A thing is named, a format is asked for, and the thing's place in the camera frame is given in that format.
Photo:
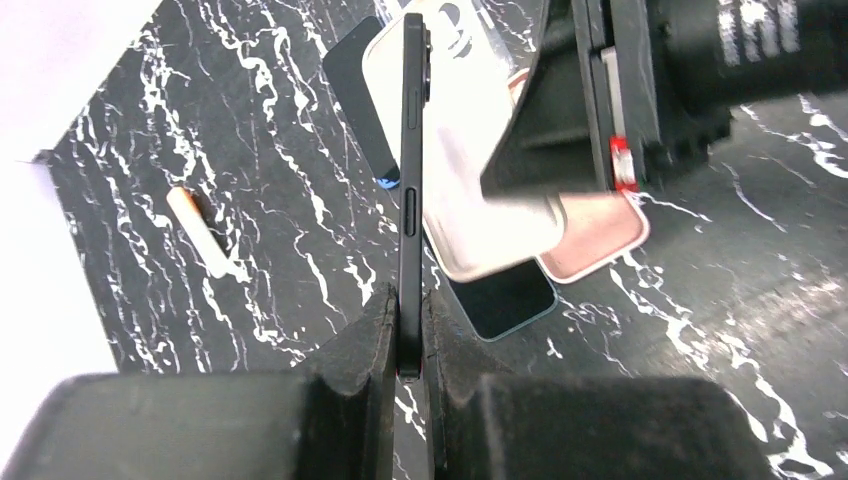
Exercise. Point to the green phone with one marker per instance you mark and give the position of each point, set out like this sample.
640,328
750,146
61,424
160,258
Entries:
501,303

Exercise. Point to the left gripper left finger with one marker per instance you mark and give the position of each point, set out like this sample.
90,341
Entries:
330,417

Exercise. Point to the beige phone case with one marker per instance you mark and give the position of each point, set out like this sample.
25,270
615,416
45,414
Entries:
469,108

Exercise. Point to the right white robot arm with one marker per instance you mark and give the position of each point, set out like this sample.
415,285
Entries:
721,54

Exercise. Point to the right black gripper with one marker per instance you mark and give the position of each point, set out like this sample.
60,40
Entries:
557,139

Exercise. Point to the pink phone case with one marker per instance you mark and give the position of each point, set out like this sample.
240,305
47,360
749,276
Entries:
599,229

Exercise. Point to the orange white marker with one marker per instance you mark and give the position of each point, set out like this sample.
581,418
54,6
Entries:
190,218

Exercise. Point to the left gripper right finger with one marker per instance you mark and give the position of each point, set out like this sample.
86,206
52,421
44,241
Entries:
489,422

